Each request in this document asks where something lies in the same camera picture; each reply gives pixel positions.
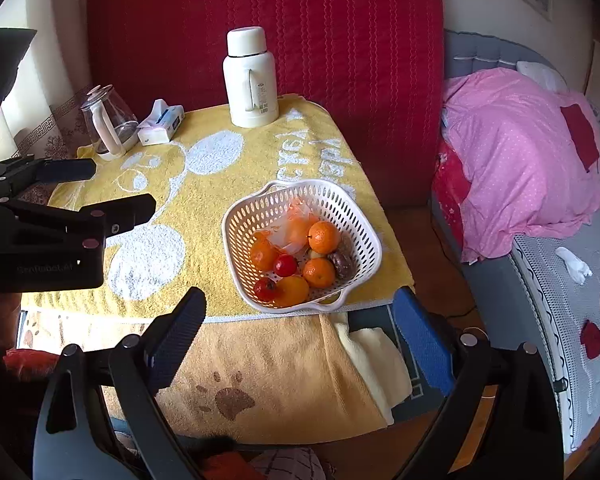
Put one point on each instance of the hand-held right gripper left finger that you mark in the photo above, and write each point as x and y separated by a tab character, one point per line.
180	340

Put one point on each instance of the pink dotted blanket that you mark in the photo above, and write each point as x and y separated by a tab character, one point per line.
520	160

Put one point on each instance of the dark brown mangosteen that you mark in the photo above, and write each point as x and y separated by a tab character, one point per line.
341	264

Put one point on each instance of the pale yellow towel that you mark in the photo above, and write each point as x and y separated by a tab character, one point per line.
375	360

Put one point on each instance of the yellow and white towel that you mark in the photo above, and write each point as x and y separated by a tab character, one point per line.
300	150

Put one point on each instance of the white plastic basket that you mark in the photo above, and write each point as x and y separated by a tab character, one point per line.
350	210

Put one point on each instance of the red tomato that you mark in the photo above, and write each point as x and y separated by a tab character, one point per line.
265	289
285	265

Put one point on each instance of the small yellowish orange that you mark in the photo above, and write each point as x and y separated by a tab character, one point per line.
292	291

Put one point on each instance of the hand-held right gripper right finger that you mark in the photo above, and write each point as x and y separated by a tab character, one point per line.
425	345

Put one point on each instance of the dark patterned rug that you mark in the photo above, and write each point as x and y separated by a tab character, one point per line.
380	317

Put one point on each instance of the white pillow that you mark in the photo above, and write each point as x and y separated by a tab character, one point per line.
542	74

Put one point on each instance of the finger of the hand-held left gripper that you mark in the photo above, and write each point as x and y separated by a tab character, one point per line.
125	210
65	170

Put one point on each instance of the red cloth patch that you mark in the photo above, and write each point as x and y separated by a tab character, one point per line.
582	135

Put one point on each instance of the patterned beige curtain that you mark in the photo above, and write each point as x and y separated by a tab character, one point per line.
65	120

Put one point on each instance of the white tissue pack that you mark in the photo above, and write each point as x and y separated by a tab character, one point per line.
157	132

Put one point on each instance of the tangerine with stem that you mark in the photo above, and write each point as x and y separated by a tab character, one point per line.
324	236

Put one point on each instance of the small red cloth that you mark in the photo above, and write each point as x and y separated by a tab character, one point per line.
594	340

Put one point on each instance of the grey bed headboard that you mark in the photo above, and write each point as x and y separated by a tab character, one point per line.
480	52

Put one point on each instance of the large dimpled orange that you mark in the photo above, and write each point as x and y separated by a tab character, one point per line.
319	272

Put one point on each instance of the crumpled white cloth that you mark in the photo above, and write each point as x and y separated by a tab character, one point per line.
572	262

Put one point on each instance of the cream thermos jug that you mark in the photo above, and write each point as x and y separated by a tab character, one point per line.
240	90

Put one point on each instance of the red quilted cushion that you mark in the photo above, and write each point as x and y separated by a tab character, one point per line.
330	35

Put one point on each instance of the plastic bag of tangerines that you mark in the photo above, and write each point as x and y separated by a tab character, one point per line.
292	232

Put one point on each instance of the checked cloth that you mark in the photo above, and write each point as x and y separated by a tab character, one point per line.
290	465

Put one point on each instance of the red patterned bed sheet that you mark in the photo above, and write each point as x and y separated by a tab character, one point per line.
450	185

